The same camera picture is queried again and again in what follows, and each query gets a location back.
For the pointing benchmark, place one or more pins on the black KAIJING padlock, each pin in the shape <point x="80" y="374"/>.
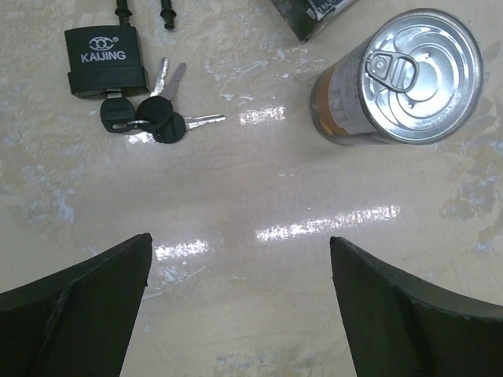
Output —
<point x="106" y="59"/>

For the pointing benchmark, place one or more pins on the silver pull-tab tin can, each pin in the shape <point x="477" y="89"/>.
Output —
<point x="415" y="81"/>

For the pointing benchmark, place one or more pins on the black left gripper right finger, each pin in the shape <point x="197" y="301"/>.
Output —
<point x="398" y="324"/>

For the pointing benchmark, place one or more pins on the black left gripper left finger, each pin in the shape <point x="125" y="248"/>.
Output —
<point x="78" y="321"/>

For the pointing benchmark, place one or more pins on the black-headed key bunch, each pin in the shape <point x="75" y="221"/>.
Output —
<point x="155" y="115"/>

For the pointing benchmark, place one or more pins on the Gillette razor box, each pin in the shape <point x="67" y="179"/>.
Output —
<point x="307" y="17"/>

